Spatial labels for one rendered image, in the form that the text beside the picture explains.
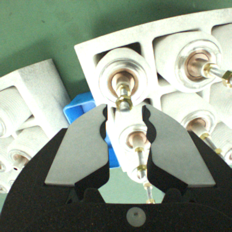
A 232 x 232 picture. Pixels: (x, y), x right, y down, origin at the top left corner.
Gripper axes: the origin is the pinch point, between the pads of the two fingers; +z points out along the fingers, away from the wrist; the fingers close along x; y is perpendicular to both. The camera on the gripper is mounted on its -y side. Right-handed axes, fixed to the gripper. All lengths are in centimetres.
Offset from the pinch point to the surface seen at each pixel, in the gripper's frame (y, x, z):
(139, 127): 8.8, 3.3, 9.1
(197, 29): -8.5, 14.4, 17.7
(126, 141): 12.3, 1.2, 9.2
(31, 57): -1.2, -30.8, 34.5
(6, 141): 19.6, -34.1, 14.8
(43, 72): 2.5, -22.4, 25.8
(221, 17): -11.2, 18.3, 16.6
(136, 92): 2.0, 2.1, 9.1
